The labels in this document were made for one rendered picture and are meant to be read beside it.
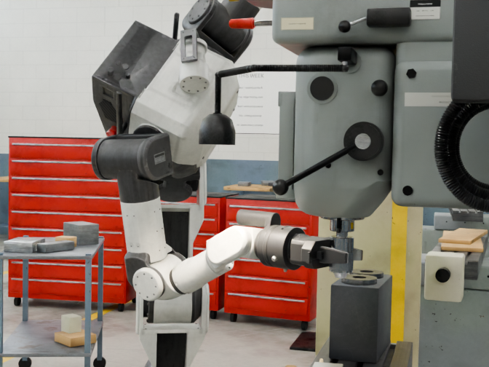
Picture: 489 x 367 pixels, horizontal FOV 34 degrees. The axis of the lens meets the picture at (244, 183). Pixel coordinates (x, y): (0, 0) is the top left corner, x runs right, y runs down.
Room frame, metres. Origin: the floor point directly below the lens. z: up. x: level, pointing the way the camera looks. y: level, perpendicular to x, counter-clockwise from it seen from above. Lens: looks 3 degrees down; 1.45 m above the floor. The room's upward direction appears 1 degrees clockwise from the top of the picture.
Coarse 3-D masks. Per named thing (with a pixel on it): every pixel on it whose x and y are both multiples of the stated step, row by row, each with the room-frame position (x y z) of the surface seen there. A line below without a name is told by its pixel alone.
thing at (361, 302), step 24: (336, 288) 1.97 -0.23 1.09; (360, 288) 1.95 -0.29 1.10; (384, 288) 2.02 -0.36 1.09; (336, 312) 1.97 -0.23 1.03; (360, 312) 1.95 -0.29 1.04; (384, 312) 2.03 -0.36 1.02; (336, 336) 1.97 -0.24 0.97; (360, 336) 1.95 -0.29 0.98; (384, 336) 2.04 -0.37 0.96; (360, 360) 1.95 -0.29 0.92
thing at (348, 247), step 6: (330, 246) 1.55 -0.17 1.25; (336, 246) 1.54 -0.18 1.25; (342, 246) 1.54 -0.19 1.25; (348, 246) 1.54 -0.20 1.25; (348, 252) 1.54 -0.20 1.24; (348, 258) 1.54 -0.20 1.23; (330, 264) 1.55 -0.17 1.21; (336, 264) 1.54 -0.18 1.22; (342, 264) 1.54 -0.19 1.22; (348, 264) 1.54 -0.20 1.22; (330, 270) 1.55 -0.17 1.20; (336, 270) 1.54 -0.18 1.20; (342, 270) 1.54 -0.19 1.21; (348, 270) 1.54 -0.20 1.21
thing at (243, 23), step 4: (232, 20) 1.71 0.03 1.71; (236, 20) 1.71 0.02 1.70; (240, 20) 1.71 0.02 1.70; (244, 20) 1.71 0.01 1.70; (248, 20) 1.70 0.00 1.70; (252, 20) 1.70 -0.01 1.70; (256, 20) 1.71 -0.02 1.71; (260, 20) 1.70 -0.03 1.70; (264, 20) 1.70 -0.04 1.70; (268, 20) 1.70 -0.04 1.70; (232, 24) 1.71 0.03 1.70; (236, 24) 1.71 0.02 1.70; (240, 24) 1.71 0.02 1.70; (244, 24) 1.71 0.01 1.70; (248, 24) 1.70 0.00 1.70; (252, 24) 1.70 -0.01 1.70; (256, 24) 1.70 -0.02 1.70; (260, 24) 1.70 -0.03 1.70; (264, 24) 1.70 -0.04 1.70; (268, 24) 1.70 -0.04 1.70; (244, 28) 1.72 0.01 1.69; (248, 28) 1.71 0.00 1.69; (252, 28) 1.71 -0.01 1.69
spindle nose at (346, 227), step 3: (330, 222) 1.56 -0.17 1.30; (333, 222) 1.55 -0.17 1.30; (336, 222) 1.54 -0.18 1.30; (342, 222) 1.54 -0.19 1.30; (345, 222) 1.54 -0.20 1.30; (348, 222) 1.54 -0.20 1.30; (351, 222) 1.54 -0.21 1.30; (330, 225) 1.56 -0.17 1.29; (333, 225) 1.55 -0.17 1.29; (336, 225) 1.54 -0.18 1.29; (342, 225) 1.54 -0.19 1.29; (345, 225) 1.54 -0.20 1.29; (348, 225) 1.54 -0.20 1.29; (330, 228) 1.56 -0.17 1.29; (333, 228) 1.55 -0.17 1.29; (336, 228) 1.54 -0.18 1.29; (342, 228) 1.54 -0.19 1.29; (345, 228) 1.54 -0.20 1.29; (348, 228) 1.54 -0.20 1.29; (333, 231) 1.55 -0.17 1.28; (342, 231) 1.54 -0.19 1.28; (345, 231) 1.54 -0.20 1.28; (348, 231) 1.54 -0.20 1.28; (351, 231) 1.54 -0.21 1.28
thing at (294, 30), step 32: (288, 0) 1.47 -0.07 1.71; (320, 0) 1.45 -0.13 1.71; (352, 0) 1.44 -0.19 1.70; (384, 0) 1.42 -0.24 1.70; (416, 0) 1.41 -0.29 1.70; (448, 0) 1.40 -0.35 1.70; (288, 32) 1.47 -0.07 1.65; (320, 32) 1.45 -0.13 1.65; (352, 32) 1.44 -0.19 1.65; (384, 32) 1.42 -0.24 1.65; (416, 32) 1.41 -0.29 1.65; (448, 32) 1.40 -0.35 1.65
